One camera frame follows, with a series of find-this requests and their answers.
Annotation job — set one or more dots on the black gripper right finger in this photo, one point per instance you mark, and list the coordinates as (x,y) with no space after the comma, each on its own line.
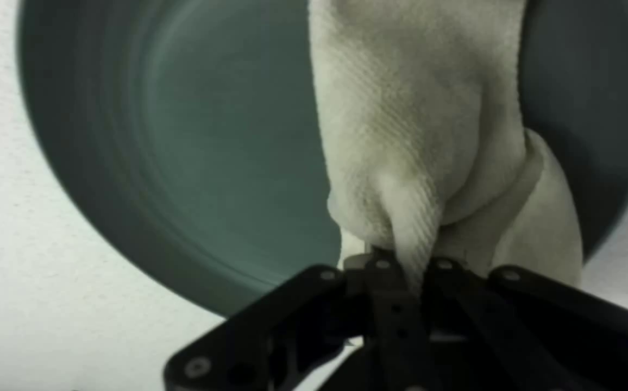
(544,326)

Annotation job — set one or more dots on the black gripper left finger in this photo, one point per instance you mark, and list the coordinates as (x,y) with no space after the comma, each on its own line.
(277,311)

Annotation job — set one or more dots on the cream white cloth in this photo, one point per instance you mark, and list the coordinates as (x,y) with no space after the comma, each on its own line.
(399,110)

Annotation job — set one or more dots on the grey round plate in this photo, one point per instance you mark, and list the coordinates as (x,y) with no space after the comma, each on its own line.
(182,144)

